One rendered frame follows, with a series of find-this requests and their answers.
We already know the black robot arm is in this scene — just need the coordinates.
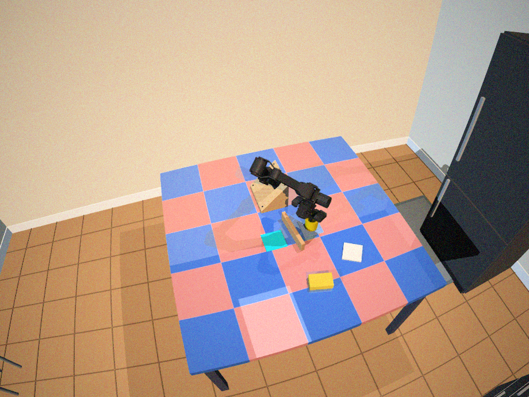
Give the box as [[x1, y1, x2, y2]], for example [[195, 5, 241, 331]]
[[249, 157, 332, 219]]

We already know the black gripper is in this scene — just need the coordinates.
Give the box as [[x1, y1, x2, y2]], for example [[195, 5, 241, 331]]
[[292, 196, 327, 223]]

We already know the white square block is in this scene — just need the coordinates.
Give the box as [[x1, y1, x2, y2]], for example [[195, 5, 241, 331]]
[[342, 243, 363, 262]]

